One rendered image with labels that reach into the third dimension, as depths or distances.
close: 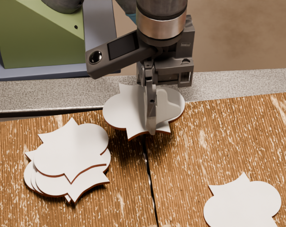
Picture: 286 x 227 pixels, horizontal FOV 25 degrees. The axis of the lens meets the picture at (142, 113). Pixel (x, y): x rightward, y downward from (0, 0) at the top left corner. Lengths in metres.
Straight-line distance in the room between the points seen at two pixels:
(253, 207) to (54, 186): 0.35
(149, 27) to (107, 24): 0.60
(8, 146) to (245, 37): 1.67
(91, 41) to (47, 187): 0.46
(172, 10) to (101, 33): 0.62
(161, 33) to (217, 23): 1.86
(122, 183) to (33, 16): 0.40
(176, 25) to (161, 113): 0.19
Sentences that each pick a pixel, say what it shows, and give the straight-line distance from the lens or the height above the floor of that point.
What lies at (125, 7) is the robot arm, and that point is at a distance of 1.35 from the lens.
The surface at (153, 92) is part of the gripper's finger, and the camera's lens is 1.04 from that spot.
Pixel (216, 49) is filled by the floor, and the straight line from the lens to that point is 2.71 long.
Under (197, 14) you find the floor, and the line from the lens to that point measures 2.85.
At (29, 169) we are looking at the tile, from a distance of 1.22.
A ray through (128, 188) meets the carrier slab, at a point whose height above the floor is 0.94.
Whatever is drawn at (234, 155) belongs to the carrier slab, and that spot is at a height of 0.94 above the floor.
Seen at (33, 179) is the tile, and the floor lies 0.96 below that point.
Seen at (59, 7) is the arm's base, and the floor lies 1.01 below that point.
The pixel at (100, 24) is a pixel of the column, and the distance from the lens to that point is 1.56.
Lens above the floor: 1.96
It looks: 52 degrees down
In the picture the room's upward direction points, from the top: straight up
